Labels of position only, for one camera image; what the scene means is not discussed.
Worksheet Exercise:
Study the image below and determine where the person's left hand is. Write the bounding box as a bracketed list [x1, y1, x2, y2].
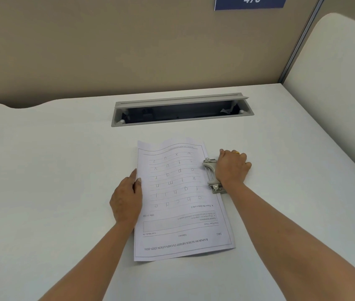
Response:
[109, 168, 143, 226]

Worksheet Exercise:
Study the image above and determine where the person's right hand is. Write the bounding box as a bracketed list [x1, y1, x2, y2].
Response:
[215, 149, 252, 189]

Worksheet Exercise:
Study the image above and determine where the grey metal hole punch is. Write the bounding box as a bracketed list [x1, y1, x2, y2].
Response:
[203, 158, 227, 195]

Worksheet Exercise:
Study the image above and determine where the white printed worksheet paper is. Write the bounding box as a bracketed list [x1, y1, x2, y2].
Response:
[134, 138, 236, 262]

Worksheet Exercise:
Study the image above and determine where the person's right forearm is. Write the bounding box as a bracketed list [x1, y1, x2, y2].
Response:
[220, 181, 355, 301]

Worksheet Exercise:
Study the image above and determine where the person's left forearm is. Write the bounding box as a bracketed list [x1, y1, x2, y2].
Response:
[38, 216, 138, 301]

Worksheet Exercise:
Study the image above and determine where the white side divider panel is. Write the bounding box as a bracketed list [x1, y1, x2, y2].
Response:
[283, 13, 355, 189]

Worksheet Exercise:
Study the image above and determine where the beige fabric partition panel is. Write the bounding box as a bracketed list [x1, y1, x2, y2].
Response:
[0, 0, 322, 109]

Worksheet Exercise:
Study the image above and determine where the grey desk cable box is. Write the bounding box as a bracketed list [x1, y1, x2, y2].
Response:
[111, 93, 255, 128]

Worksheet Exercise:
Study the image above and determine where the aluminium partition post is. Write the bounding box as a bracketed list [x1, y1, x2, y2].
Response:
[278, 0, 326, 84]

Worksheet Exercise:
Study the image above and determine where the blue wall sign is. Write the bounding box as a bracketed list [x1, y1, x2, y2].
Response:
[214, 0, 288, 11]

